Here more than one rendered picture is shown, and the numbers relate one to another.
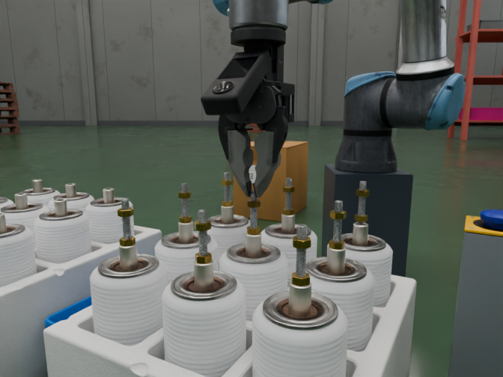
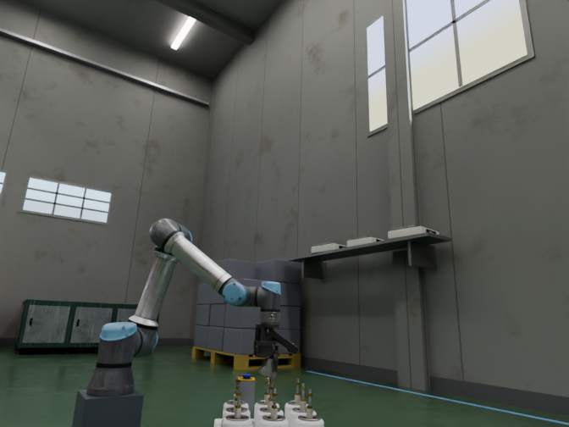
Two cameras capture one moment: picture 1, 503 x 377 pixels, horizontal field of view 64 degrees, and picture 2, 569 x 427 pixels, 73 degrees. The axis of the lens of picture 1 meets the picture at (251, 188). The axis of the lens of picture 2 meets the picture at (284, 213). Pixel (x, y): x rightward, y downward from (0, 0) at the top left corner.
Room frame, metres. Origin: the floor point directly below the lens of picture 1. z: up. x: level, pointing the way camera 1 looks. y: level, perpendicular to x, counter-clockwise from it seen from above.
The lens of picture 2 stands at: (1.41, 1.23, 0.56)
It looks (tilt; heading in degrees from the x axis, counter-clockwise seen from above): 15 degrees up; 234
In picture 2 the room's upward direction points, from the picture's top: 2 degrees clockwise
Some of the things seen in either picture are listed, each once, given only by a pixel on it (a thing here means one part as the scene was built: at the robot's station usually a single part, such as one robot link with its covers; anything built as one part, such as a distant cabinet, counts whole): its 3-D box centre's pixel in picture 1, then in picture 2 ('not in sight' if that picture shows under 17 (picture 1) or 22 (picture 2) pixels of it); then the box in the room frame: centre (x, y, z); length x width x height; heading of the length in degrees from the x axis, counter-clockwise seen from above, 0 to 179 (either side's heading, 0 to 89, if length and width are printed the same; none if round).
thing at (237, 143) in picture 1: (246, 160); (267, 372); (0.56, 0.01, 0.38); 0.06 x 0.03 x 0.09; 157
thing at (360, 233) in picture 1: (360, 234); not in sight; (0.58, -0.16, 0.26); 0.02 x 0.02 x 0.03
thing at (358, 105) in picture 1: (371, 101); (118, 341); (1.01, -0.29, 0.47); 0.13 x 0.12 x 0.14; 45
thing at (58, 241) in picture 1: (66, 260); not in sight; (0.74, 0.36, 0.16); 0.10 x 0.10 x 0.18
